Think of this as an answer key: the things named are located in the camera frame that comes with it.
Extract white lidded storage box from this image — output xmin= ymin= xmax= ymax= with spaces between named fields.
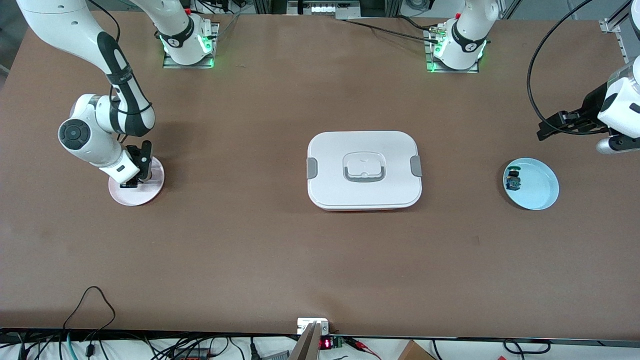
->
xmin=306 ymin=131 xmax=423 ymax=212

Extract black looped cable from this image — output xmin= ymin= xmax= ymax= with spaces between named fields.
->
xmin=62 ymin=286 xmax=117 ymax=351

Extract light blue round plate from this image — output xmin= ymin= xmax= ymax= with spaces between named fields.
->
xmin=502 ymin=157 xmax=560 ymax=211

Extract grey slanted bar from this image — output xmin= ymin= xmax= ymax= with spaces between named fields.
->
xmin=290 ymin=322 xmax=323 ymax=360

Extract perforated aluminium frame profile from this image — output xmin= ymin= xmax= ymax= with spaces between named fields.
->
xmin=599 ymin=10 xmax=640 ymax=103

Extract white mounting block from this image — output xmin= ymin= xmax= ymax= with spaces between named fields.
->
xmin=297 ymin=318 xmax=331 ymax=336

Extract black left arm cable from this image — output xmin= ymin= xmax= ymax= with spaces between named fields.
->
xmin=527 ymin=0 xmax=640 ymax=136

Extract brown cardboard box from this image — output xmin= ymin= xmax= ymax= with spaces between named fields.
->
xmin=397 ymin=340 xmax=436 ymax=360

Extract pale pink round plate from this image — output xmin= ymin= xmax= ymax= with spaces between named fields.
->
xmin=108 ymin=156 xmax=165 ymax=207

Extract black cable bundle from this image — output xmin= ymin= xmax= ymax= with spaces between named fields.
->
xmin=145 ymin=335 xmax=247 ymax=360

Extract red black clip leads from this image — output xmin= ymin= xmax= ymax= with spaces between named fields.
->
xmin=345 ymin=337 xmax=382 ymax=360

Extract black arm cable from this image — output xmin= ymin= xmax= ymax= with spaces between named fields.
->
xmin=527 ymin=0 xmax=640 ymax=136
xmin=85 ymin=0 xmax=153 ymax=146

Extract black table edge strip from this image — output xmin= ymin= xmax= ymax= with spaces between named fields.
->
xmin=0 ymin=327 xmax=640 ymax=347

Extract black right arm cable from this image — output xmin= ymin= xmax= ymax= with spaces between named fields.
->
xmin=85 ymin=0 xmax=153 ymax=146

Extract black thin cable loop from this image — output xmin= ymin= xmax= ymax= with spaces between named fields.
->
xmin=502 ymin=339 xmax=552 ymax=356

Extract black cable across table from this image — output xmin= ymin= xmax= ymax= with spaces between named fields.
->
xmin=345 ymin=17 xmax=441 ymax=45

